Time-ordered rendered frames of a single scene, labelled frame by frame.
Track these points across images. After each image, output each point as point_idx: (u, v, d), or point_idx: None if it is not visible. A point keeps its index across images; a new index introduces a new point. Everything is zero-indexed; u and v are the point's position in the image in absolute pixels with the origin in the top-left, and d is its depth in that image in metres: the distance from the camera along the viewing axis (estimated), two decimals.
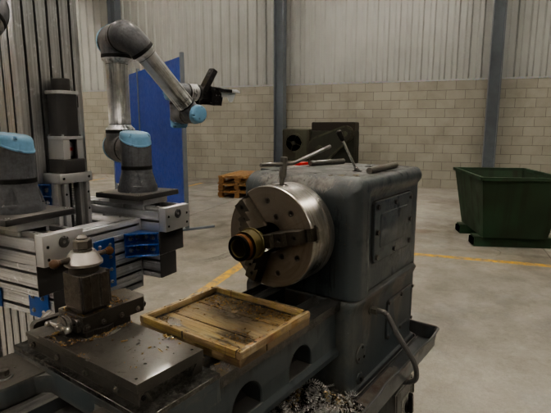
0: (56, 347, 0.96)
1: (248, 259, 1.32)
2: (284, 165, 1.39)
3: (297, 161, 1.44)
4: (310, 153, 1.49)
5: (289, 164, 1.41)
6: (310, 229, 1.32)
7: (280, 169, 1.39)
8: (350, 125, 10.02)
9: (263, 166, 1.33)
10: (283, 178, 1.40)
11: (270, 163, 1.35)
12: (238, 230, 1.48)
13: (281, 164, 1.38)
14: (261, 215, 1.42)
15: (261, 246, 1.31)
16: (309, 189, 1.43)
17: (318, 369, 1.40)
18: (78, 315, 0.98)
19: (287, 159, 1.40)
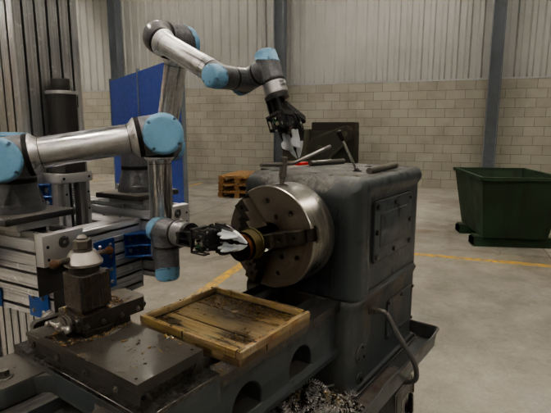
0: (56, 347, 0.96)
1: (248, 259, 1.32)
2: (284, 165, 1.39)
3: (297, 161, 1.44)
4: (310, 153, 1.49)
5: (289, 164, 1.41)
6: (310, 229, 1.32)
7: (280, 169, 1.39)
8: (350, 125, 10.02)
9: (263, 166, 1.33)
10: (283, 178, 1.40)
11: (270, 163, 1.35)
12: (238, 230, 1.48)
13: (281, 164, 1.38)
14: (261, 215, 1.42)
15: (261, 246, 1.31)
16: (309, 189, 1.43)
17: (318, 369, 1.40)
18: (78, 315, 0.98)
19: (287, 159, 1.40)
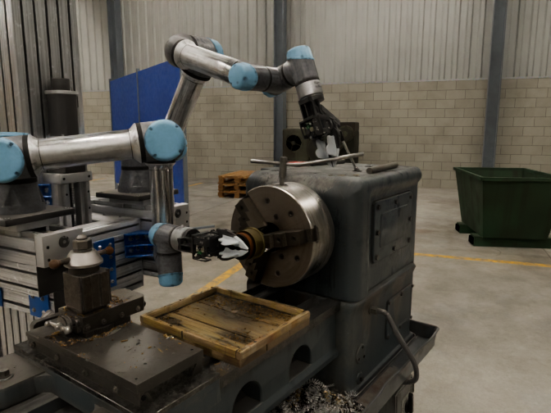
0: (56, 347, 0.96)
1: (248, 258, 1.32)
2: (281, 164, 1.39)
3: (302, 163, 1.38)
4: (326, 158, 1.38)
5: (289, 165, 1.39)
6: (310, 229, 1.32)
7: (279, 168, 1.40)
8: (350, 125, 10.02)
9: (252, 162, 1.41)
10: (280, 178, 1.40)
11: (261, 161, 1.40)
12: (238, 230, 1.48)
13: (277, 163, 1.39)
14: (261, 215, 1.42)
15: (261, 245, 1.32)
16: (309, 189, 1.43)
17: (318, 369, 1.40)
18: (78, 315, 0.98)
19: (286, 160, 1.39)
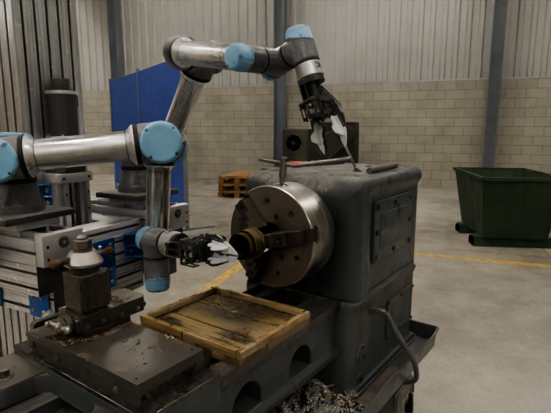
0: (56, 347, 0.96)
1: (248, 258, 1.32)
2: (280, 164, 1.39)
3: (298, 164, 1.35)
4: (318, 161, 1.31)
5: (287, 165, 1.38)
6: (310, 229, 1.32)
7: (280, 168, 1.41)
8: (350, 125, 10.02)
9: (260, 161, 1.45)
10: (280, 178, 1.40)
11: (266, 159, 1.43)
12: (238, 230, 1.48)
13: (278, 163, 1.40)
14: (261, 215, 1.42)
15: (261, 245, 1.32)
16: (309, 189, 1.43)
17: (318, 369, 1.40)
18: (78, 315, 0.98)
19: (284, 160, 1.38)
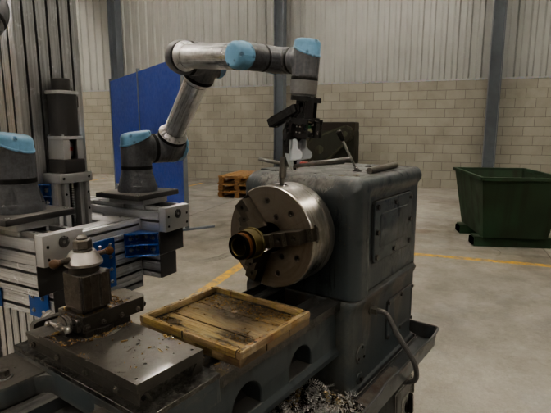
0: (56, 347, 0.96)
1: (248, 258, 1.32)
2: (280, 164, 1.39)
3: (298, 164, 1.35)
4: (318, 161, 1.31)
5: (287, 165, 1.38)
6: (310, 229, 1.32)
7: (280, 168, 1.41)
8: (350, 125, 10.02)
9: (260, 161, 1.45)
10: (280, 178, 1.40)
11: (266, 159, 1.43)
12: (238, 230, 1.48)
13: (278, 163, 1.40)
14: (261, 215, 1.42)
15: (261, 245, 1.32)
16: (309, 189, 1.43)
17: (318, 369, 1.40)
18: (78, 315, 0.98)
19: (284, 160, 1.38)
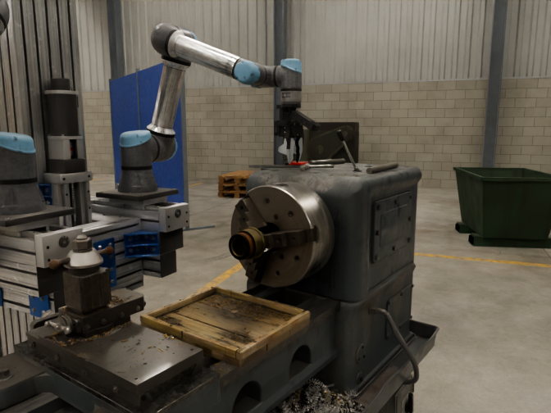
0: (56, 347, 0.96)
1: (248, 258, 1.32)
2: (307, 169, 1.71)
3: (291, 167, 1.73)
4: (275, 166, 1.76)
5: None
6: (310, 229, 1.32)
7: (308, 166, 1.69)
8: (350, 125, 10.02)
9: (330, 167, 1.69)
10: (305, 169, 1.67)
11: (324, 167, 1.70)
12: (238, 230, 1.48)
13: (310, 168, 1.71)
14: (261, 215, 1.42)
15: (261, 245, 1.32)
16: (309, 189, 1.43)
17: (318, 369, 1.40)
18: (78, 315, 0.98)
19: None
